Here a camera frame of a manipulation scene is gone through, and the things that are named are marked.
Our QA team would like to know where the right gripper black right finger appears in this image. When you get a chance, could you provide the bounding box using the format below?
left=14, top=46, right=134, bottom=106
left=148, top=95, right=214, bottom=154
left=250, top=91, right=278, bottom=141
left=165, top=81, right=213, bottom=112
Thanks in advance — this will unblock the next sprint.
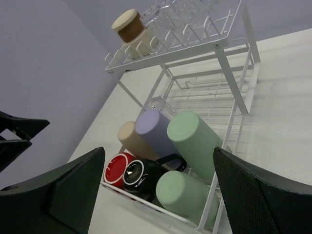
left=213, top=147, right=312, bottom=234

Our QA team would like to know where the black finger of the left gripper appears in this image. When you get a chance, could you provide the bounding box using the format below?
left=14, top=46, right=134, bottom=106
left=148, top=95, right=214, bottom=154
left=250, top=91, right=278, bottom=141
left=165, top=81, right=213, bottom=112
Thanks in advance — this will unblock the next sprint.
left=0, top=112, right=50, bottom=140
left=0, top=139, right=32, bottom=171

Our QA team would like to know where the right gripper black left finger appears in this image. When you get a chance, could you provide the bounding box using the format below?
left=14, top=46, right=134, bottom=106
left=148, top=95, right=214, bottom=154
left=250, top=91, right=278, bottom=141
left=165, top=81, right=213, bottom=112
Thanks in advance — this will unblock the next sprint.
left=0, top=147, right=105, bottom=234

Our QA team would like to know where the red ceramic mug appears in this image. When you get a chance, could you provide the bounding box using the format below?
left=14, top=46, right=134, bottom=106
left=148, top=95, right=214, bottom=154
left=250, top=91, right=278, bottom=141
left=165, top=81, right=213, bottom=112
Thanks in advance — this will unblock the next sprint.
left=103, top=152, right=137, bottom=191

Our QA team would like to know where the black ceramic mug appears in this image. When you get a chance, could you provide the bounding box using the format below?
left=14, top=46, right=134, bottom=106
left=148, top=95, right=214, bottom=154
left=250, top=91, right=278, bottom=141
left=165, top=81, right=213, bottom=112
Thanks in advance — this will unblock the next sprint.
left=123, top=154, right=187, bottom=202

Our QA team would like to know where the cream and brown cup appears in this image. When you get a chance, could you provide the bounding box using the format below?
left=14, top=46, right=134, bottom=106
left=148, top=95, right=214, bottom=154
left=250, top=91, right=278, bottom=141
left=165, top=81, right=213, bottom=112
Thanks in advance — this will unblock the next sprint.
left=111, top=9, right=158, bottom=59

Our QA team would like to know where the clear ribbed glass cup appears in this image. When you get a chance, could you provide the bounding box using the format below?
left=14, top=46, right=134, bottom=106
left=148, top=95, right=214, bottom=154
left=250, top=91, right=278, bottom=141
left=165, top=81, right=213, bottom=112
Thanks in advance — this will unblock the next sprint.
left=155, top=0, right=224, bottom=29

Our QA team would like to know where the clear faceted glass cup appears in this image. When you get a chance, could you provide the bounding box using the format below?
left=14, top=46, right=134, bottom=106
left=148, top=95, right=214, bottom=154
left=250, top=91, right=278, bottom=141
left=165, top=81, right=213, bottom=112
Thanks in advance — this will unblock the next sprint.
left=140, top=4, right=172, bottom=28

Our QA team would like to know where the small green plastic cup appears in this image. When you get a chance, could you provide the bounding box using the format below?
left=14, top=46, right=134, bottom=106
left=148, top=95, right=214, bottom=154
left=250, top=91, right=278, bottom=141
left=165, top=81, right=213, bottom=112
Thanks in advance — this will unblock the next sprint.
left=156, top=171, right=210, bottom=225

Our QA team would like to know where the large green plastic cup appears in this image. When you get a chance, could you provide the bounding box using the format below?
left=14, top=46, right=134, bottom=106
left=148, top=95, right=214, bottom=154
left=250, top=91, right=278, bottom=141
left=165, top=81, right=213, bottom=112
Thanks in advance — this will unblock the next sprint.
left=167, top=111, right=223, bottom=183

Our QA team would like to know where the beige plastic cup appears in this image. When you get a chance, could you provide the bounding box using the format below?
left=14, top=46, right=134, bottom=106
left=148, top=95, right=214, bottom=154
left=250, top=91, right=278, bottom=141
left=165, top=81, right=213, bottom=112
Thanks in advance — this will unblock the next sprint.
left=117, top=121, right=159, bottom=160

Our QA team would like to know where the lavender plastic cup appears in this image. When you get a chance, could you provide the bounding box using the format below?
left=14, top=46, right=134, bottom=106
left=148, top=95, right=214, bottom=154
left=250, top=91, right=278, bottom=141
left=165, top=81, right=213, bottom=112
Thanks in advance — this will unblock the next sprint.
left=135, top=109, right=179, bottom=157

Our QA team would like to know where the clear small glass cup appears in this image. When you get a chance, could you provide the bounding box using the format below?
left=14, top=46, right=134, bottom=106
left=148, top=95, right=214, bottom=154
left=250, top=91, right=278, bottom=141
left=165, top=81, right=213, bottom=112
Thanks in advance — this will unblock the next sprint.
left=143, top=96, right=176, bottom=119

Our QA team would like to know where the white wire dish rack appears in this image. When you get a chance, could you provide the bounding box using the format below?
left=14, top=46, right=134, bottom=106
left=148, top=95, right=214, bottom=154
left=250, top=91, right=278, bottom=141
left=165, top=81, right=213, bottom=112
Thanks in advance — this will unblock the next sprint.
left=100, top=0, right=261, bottom=231

